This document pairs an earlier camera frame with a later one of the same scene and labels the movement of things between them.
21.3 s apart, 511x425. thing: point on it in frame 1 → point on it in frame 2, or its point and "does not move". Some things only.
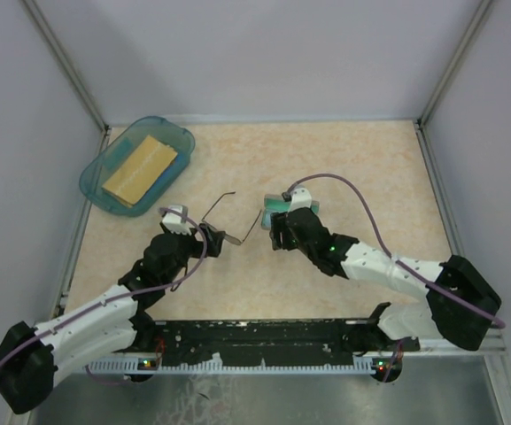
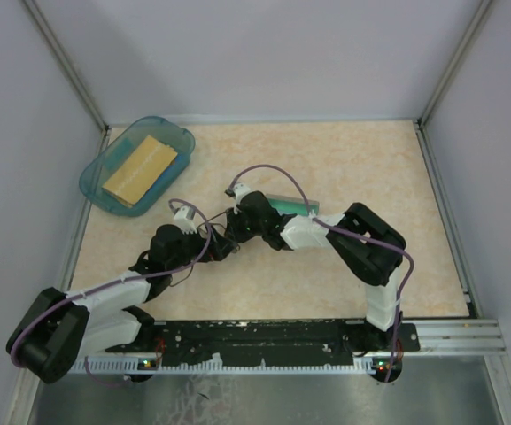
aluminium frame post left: (67, 68) does not move
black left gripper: (200, 246) does not move
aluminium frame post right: (420, 124) does not move
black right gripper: (279, 233) → (231, 229)
